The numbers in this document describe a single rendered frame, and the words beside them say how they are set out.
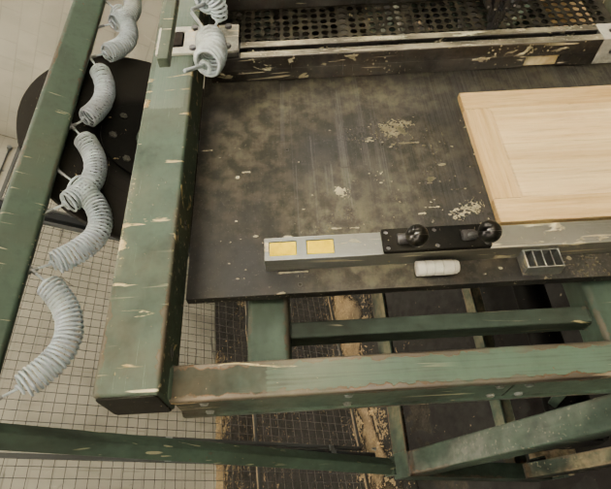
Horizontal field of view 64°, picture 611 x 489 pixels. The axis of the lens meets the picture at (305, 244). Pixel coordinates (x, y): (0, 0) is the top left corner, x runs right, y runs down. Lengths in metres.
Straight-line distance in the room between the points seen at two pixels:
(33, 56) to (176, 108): 6.15
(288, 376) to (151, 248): 0.32
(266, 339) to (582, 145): 0.80
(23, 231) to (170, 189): 0.57
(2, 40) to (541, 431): 6.81
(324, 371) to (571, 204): 0.61
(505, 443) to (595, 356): 0.77
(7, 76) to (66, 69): 5.66
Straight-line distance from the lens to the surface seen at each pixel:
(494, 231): 0.84
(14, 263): 1.39
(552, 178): 1.15
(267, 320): 0.93
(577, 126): 1.28
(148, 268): 0.87
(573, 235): 1.04
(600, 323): 1.07
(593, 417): 1.49
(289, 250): 0.91
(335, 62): 1.27
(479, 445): 1.71
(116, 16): 2.06
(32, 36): 7.09
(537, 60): 1.42
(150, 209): 0.94
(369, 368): 0.81
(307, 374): 0.80
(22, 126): 1.72
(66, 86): 1.77
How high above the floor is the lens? 2.06
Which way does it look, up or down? 26 degrees down
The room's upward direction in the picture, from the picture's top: 75 degrees counter-clockwise
